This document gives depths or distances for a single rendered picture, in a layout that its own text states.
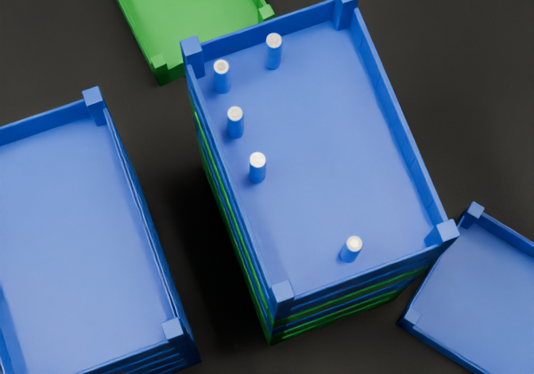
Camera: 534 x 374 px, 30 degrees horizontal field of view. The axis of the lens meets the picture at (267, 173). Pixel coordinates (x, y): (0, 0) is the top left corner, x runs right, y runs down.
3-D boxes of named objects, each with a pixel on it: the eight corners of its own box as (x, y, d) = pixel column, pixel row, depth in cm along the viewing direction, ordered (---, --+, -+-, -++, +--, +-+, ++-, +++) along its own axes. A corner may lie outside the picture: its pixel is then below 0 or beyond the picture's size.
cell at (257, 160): (262, 148, 105) (262, 165, 111) (246, 154, 104) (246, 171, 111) (268, 164, 104) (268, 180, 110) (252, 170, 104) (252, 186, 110)
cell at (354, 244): (338, 249, 109) (342, 237, 102) (353, 244, 109) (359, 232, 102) (343, 264, 108) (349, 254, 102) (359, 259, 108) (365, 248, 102)
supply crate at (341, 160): (183, 67, 114) (178, 40, 106) (346, 12, 116) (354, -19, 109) (274, 314, 107) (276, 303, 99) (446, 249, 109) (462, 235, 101)
